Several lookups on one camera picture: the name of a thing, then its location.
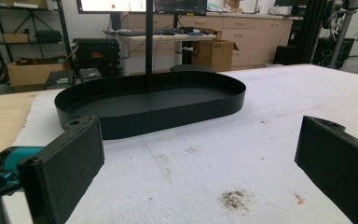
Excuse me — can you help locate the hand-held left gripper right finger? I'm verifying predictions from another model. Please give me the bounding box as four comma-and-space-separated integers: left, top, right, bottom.
294, 115, 358, 224

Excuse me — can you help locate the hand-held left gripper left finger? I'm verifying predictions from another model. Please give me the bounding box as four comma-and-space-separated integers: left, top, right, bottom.
17, 115, 105, 224

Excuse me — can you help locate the black oval tray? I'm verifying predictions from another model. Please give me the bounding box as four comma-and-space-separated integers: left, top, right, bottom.
54, 70, 247, 141

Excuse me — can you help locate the flat black device box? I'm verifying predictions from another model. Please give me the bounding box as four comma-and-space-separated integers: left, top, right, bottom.
44, 69, 76, 91

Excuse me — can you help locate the small black device box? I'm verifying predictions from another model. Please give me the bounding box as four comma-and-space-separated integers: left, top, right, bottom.
78, 67, 103, 83

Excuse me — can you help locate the wide open cardboard box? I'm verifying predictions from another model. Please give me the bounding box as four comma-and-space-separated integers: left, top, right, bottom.
7, 55, 73, 88

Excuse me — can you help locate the black floor cabinet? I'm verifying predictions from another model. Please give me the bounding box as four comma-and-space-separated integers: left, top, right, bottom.
311, 37, 356, 66

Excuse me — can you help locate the black equipment case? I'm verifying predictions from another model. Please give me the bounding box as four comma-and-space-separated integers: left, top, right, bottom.
72, 37, 121, 77

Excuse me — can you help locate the grey metal stand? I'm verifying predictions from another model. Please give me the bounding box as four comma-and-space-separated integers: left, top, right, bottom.
326, 8, 356, 70

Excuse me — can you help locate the black roll bag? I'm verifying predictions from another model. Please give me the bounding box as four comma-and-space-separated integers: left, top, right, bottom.
34, 29, 63, 44

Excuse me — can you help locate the white felt mat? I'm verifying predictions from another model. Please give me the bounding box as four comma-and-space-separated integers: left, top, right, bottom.
1, 63, 358, 224

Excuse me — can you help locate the small flat cardboard box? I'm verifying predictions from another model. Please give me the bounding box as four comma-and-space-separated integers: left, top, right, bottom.
2, 32, 30, 44

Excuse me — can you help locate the black metal shelf rack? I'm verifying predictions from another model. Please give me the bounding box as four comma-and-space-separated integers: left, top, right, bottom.
0, 0, 73, 69

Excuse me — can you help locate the black vertical pole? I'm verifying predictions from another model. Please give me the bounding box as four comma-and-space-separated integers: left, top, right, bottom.
145, 0, 155, 91

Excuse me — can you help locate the black keyboard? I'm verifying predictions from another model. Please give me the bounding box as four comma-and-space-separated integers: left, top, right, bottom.
104, 29, 177, 37

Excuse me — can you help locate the light wooden cabinet row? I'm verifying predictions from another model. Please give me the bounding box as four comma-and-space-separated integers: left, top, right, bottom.
122, 12, 294, 70

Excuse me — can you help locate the tall open cardboard box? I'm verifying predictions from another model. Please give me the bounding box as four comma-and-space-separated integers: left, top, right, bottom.
191, 38, 240, 73

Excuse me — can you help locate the white standing desk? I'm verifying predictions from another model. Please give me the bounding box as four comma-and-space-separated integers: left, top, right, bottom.
116, 33, 217, 77

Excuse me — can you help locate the monitor with white screen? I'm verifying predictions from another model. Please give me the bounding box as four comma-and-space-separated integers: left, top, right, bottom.
76, 0, 147, 15

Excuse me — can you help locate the monitor with dark screen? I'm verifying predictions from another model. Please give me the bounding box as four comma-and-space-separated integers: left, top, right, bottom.
153, 0, 208, 17

